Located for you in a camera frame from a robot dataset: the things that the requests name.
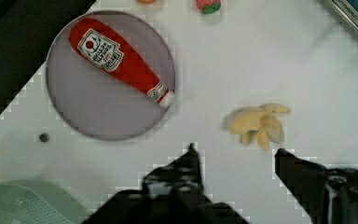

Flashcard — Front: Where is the plush orange slice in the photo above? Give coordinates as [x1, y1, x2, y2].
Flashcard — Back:
[137, 0, 157, 5]

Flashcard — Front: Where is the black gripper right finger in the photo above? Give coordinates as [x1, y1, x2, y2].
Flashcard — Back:
[274, 148, 358, 224]

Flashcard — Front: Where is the red plush ketchup bottle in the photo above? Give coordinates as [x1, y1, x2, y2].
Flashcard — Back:
[68, 18, 175, 108]

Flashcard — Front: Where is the grey round plate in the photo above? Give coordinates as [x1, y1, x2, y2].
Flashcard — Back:
[46, 10, 176, 141]

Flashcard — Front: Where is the yellow peeled plush banana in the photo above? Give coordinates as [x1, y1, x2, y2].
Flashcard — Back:
[227, 104, 291, 151]

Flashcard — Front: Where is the green plastic colander basket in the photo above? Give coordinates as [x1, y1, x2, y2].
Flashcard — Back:
[0, 180, 89, 224]

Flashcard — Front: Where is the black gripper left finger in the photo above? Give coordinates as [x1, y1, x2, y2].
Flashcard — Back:
[83, 144, 249, 224]

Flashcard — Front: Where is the plush strawberry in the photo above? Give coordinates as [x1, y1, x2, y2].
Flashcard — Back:
[196, 0, 222, 15]

